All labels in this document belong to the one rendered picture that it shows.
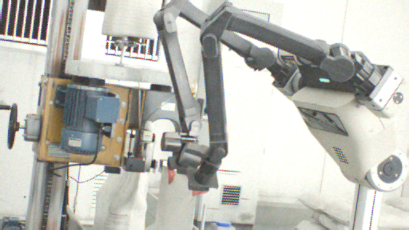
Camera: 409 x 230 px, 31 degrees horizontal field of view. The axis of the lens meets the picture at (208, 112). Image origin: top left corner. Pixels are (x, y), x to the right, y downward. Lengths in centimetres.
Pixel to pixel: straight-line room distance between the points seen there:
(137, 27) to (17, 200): 318
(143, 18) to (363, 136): 91
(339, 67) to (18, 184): 386
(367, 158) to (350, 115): 18
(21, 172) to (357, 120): 368
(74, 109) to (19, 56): 289
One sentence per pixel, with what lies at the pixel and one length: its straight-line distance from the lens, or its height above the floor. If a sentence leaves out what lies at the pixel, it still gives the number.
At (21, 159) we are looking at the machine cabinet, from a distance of 565.
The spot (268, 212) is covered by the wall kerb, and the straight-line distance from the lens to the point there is 767.
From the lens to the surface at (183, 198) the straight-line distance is 259.
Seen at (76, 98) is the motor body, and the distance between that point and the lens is 271.
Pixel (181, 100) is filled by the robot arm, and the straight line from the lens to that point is 260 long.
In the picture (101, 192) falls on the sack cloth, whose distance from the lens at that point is 350.
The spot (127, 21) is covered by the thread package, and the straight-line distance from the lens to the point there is 273.
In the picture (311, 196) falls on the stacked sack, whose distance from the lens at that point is 592.
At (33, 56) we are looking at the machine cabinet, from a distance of 559.
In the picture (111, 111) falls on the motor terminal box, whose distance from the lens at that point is 266.
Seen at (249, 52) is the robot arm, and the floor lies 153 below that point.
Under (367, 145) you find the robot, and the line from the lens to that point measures 242.
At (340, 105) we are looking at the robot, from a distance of 235.
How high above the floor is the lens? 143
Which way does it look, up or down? 3 degrees down
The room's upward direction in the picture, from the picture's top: 8 degrees clockwise
